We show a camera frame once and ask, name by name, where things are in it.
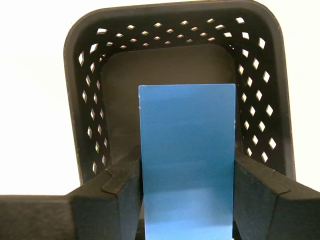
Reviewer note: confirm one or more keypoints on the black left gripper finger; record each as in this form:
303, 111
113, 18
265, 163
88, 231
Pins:
87, 215
275, 215

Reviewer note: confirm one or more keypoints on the blue rectangular block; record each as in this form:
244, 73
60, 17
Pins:
187, 150

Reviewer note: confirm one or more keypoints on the black perforated plastic basket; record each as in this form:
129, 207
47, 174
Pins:
162, 70

